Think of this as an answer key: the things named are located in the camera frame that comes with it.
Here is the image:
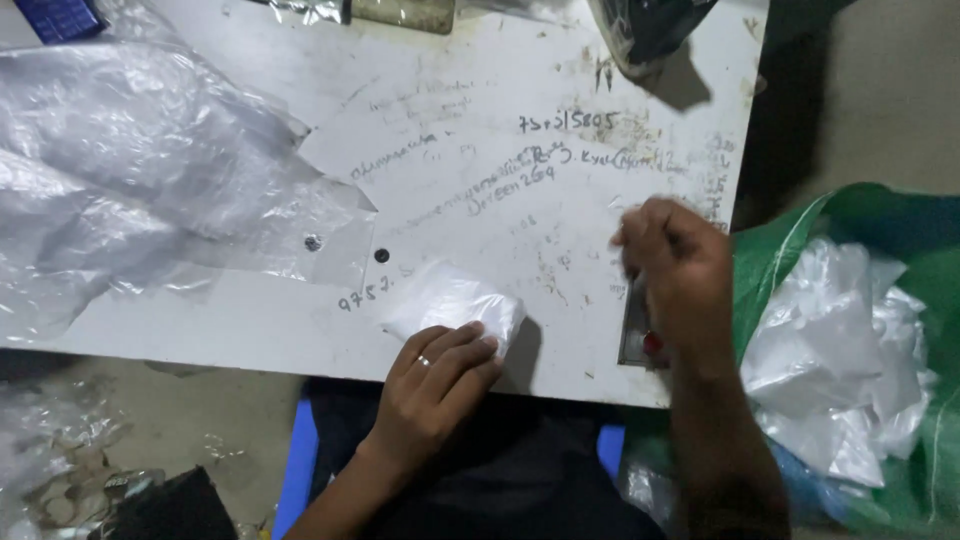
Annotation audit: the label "person's right hand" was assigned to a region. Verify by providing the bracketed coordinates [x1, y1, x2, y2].
[609, 196, 739, 370]

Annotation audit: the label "person's left hand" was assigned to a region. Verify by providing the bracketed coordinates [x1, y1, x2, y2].
[363, 321, 505, 474]

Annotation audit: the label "small white plastic packet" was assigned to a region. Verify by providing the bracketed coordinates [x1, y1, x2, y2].
[378, 260, 528, 360]

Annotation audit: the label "metal device with red button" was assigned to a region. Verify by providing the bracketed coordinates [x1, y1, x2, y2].
[617, 279, 670, 370]

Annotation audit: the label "black item in clear bag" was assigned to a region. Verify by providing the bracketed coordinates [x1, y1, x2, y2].
[587, 0, 721, 76]

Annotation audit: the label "heap of white plastic bags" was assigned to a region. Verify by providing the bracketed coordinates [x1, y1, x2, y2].
[740, 238, 939, 489]

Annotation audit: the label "green woven sack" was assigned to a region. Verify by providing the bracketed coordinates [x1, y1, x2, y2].
[622, 182, 960, 535]

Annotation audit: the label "person's dark trousers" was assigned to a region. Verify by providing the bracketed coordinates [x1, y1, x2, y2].
[307, 377, 669, 540]

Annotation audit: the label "olive flat pouch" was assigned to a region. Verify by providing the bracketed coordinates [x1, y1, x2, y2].
[350, 0, 456, 36]

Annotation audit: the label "clear plastic wrapper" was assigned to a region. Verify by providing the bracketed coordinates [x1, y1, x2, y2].
[251, 0, 352, 26]

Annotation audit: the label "blue plastic stool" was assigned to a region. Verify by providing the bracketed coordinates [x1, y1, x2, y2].
[271, 397, 627, 540]

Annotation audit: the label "large clear plastic sheet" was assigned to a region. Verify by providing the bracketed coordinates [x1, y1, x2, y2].
[0, 41, 378, 344]

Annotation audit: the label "black box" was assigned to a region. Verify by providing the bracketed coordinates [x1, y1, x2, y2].
[101, 465, 240, 540]

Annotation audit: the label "blue box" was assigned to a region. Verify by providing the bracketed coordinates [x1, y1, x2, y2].
[13, 0, 108, 45]

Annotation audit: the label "crumpled clear plastic scraps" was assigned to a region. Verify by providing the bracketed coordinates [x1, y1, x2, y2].
[0, 375, 166, 540]

